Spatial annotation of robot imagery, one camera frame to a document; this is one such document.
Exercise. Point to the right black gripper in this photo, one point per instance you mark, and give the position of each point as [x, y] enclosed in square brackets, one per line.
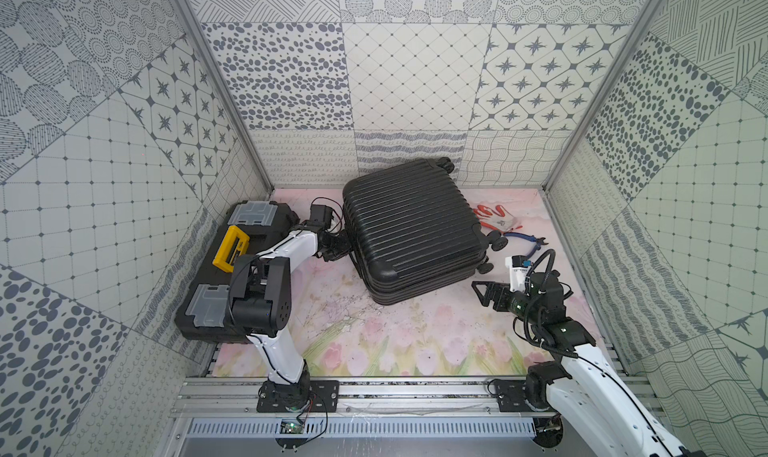
[493, 287]

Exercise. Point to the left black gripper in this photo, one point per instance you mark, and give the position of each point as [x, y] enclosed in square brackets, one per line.
[335, 244]

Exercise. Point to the black hard-shell suitcase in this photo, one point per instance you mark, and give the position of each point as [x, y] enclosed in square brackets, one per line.
[413, 232]

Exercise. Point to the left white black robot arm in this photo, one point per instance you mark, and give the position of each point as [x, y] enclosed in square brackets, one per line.
[259, 305]

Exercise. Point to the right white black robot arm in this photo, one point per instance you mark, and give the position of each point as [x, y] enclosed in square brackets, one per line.
[578, 383]

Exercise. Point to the red and white work glove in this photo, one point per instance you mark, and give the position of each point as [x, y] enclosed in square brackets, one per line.
[497, 218]

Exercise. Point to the floral pink table mat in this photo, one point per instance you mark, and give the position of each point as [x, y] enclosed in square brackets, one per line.
[341, 331]

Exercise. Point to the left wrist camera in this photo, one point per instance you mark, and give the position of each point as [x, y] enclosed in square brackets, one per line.
[321, 217]

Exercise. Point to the blue-handled pliers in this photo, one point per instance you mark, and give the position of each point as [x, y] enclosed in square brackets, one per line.
[538, 242]

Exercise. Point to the black toolbox with yellow handle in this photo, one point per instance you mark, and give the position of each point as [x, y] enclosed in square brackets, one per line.
[249, 227]

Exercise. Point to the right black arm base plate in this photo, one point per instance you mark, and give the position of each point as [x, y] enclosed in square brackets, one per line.
[510, 396]

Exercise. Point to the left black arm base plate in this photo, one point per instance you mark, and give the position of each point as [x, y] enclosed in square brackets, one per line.
[321, 395]

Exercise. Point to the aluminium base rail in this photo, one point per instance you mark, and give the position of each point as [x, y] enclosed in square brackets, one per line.
[400, 397]

